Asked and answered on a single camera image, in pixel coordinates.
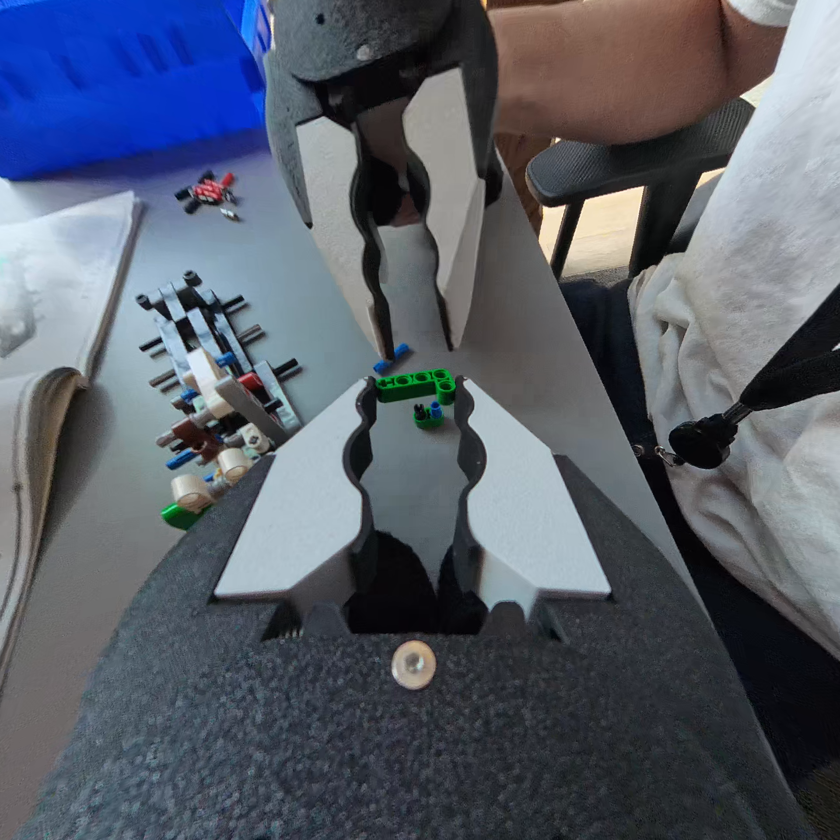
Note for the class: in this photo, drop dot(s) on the green lego angled beam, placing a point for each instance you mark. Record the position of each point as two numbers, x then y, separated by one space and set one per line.
410 387

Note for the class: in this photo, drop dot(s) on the green lego connector piece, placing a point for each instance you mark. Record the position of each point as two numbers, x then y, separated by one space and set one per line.
430 418

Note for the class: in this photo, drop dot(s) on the blue plastic bin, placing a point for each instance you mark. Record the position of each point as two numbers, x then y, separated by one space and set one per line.
118 85

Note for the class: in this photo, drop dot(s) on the black badge reel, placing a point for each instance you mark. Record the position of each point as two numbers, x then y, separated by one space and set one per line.
699 443

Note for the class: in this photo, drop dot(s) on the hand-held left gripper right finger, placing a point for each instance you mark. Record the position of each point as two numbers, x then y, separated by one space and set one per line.
531 518

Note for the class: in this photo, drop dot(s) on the person in white shirt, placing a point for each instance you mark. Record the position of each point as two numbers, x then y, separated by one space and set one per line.
741 328

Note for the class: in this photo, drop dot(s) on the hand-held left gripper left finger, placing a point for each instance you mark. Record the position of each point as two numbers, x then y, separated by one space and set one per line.
295 518

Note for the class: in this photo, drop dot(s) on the grey lego chassis assembly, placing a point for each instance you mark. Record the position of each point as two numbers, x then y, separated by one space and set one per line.
210 380

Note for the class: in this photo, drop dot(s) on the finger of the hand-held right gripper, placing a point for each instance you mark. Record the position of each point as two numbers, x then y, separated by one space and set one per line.
334 197
453 184

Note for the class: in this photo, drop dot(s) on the lego instruction booklet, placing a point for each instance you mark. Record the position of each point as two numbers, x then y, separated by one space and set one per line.
59 295

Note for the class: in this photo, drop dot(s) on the pile of red black lego pins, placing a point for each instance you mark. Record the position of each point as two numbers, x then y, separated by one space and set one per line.
207 190

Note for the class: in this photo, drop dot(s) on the blue lego pin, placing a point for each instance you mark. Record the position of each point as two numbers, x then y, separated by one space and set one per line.
387 362

